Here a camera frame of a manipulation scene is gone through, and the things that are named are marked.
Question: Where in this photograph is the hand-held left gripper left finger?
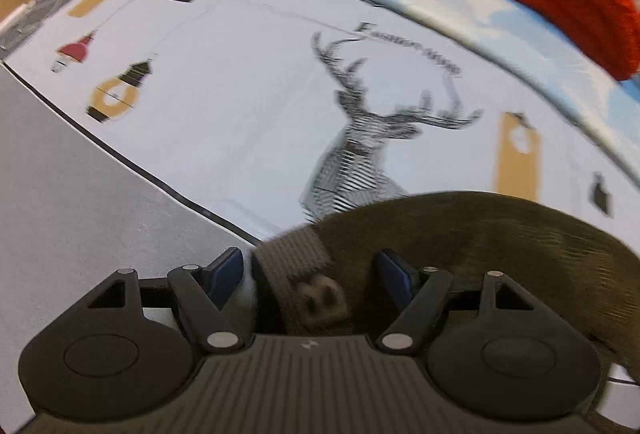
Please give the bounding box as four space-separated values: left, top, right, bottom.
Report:
87 246 251 356

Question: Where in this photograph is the white deer printed bed sheet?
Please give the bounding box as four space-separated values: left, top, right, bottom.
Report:
0 0 640 434

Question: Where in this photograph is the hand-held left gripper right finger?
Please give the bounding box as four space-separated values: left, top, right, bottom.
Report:
375 249 539 357

